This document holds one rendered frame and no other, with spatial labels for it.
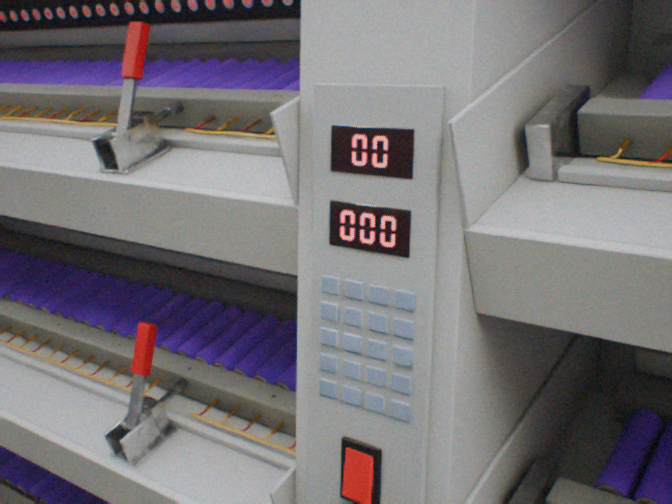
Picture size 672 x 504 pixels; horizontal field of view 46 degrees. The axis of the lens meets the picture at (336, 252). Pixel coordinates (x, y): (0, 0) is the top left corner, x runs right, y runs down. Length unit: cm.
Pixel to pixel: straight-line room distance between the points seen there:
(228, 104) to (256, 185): 10
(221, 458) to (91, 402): 14
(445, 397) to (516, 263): 7
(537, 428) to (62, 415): 36
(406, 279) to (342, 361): 6
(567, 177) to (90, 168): 31
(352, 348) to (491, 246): 9
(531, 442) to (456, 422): 9
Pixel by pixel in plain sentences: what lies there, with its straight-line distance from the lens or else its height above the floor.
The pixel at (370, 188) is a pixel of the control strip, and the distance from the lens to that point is 37.
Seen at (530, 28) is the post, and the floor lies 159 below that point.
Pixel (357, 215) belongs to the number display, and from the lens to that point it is 37.
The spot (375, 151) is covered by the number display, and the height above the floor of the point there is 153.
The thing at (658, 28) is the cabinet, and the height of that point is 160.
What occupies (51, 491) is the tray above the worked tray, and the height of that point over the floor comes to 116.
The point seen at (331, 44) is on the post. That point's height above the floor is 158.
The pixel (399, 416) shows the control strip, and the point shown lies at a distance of 39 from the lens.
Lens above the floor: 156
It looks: 12 degrees down
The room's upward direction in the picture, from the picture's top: 1 degrees clockwise
